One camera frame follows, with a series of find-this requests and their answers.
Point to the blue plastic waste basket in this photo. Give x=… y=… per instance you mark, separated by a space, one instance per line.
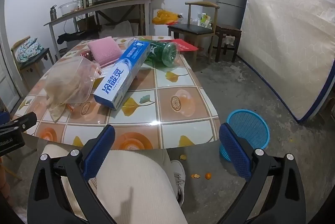
x=248 y=129

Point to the person's white shoe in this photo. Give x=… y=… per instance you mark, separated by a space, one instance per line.
x=179 y=176

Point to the dark wooden stool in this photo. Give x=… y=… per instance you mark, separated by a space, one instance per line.
x=227 y=28

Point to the green plastic bottle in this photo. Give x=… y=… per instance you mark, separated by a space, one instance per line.
x=162 y=51

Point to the yellow plastic bag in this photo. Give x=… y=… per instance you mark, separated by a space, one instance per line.
x=165 y=17

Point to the pink sponge cloth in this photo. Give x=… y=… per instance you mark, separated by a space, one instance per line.
x=104 y=49

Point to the large white sack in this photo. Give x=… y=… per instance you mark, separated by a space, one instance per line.
x=117 y=29

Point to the long side table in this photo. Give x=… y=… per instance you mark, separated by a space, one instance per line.
x=104 y=5

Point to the blue white toothpaste box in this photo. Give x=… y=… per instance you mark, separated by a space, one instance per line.
x=117 y=77

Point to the white rag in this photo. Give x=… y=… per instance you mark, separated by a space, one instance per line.
x=230 y=40

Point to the clear plastic bag with peels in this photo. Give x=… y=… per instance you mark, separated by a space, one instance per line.
x=68 y=82

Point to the wooden chair with black seat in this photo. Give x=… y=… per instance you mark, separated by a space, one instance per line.
x=188 y=29

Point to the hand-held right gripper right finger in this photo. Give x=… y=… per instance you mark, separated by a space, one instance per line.
x=235 y=153

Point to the steel water bottle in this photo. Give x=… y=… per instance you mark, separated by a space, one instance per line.
x=53 y=14

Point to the clear glass bowl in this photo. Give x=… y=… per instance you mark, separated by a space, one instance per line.
x=69 y=8

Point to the small orange fruit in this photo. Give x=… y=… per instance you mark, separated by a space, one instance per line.
x=208 y=176

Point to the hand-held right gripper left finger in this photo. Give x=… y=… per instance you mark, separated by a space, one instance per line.
x=100 y=153

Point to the floral blue cushion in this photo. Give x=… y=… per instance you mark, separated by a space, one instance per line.
x=28 y=49

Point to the tile pattern tablecloth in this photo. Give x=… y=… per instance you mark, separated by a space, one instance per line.
x=178 y=82

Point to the wooden chair with cushion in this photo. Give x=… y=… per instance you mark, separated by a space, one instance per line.
x=34 y=66

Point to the orange peel piece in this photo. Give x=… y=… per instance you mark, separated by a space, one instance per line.
x=183 y=157
x=195 y=176

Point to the white mattress with blue edge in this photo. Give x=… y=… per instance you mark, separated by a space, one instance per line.
x=288 y=30

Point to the person's cream trouser leg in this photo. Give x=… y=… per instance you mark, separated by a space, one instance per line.
x=130 y=187

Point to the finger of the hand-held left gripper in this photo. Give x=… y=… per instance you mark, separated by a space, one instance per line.
x=24 y=120

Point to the white door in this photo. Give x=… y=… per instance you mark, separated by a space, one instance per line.
x=6 y=82

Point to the brown cardboard box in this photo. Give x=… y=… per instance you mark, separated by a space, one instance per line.
x=86 y=23

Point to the dark clothing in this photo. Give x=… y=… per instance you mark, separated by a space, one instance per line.
x=70 y=37

